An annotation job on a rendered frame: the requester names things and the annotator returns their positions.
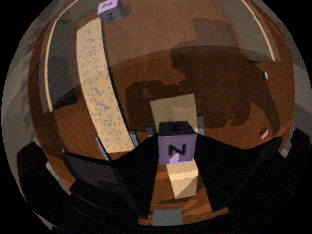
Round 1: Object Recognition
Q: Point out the purple labelled cube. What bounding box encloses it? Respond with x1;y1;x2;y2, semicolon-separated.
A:
157;121;198;164

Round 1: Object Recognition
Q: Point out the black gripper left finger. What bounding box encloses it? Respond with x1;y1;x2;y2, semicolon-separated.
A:
61;133;159;221

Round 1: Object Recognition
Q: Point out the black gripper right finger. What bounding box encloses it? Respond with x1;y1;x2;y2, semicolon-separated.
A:
194;133;282;212

